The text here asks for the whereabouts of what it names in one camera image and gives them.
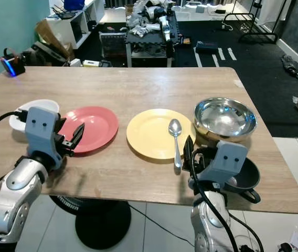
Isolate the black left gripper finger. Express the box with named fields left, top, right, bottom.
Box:
left=71, top=123, right=86, bottom=151

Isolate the yellow plate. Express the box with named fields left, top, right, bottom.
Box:
left=126, top=109, right=197, bottom=160

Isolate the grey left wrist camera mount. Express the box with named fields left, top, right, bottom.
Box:
left=24, top=107, right=63, bottom=158

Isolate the white plate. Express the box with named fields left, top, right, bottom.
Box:
left=9, top=99, right=60, bottom=132

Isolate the steel bowl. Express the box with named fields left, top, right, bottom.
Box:
left=194, top=98, right=258, bottom=143

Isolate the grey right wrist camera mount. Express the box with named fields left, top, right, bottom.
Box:
left=195, top=141, right=249, bottom=191

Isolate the brown cardboard box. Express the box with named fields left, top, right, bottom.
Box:
left=34, top=19, right=72, bottom=59

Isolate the black bowl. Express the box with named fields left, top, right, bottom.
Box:
left=222, top=156, right=262, bottom=205

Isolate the blue container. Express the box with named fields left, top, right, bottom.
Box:
left=63, top=0, right=86, bottom=12

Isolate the black floor cable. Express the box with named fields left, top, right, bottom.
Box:
left=127, top=204, right=193, bottom=238

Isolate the silver spoon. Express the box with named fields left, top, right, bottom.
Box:
left=168, top=119, right=184, bottom=169

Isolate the red plate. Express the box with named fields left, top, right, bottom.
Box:
left=60, top=106, right=120, bottom=154

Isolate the flat blue box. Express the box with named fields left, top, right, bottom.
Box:
left=194, top=40, right=219, bottom=54

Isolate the grey plastic crate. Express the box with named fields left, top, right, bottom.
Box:
left=99, top=32, right=128, bottom=58

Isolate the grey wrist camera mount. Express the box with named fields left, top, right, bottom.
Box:
left=24, top=107, right=63, bottom=158
left=195, top=141, right=249, bottom=191

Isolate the black cluttered cart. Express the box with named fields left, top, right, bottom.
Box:
left=125, top=0, right=180, bottom=68

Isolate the black metal rack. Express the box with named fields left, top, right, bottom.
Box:
left=238, top=0, right=284, bottom=44

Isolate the white shelf unit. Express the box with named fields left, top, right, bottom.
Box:
left=48, top=0, right=102, bottom=49

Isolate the black speaker with blue light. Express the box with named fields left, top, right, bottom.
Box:
left=0, top=48, right=26, bottom=77

